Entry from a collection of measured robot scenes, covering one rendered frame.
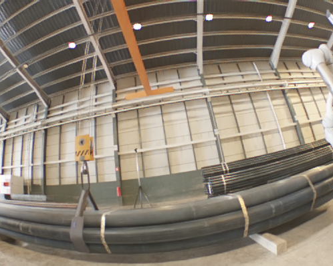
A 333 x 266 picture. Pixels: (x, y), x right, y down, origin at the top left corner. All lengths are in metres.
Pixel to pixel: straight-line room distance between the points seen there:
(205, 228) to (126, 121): 10.13
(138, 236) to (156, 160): 8.74
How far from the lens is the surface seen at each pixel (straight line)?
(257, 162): 3.50
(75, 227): 1.87
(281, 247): 1.64
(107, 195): 10.71
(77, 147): 2.15
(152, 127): 10.68
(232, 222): 1.60
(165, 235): 1.56
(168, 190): 9.82
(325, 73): 1.55
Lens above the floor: 0.76
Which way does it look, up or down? 18 degrees up
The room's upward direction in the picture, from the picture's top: 8 degrees counter-clockwise
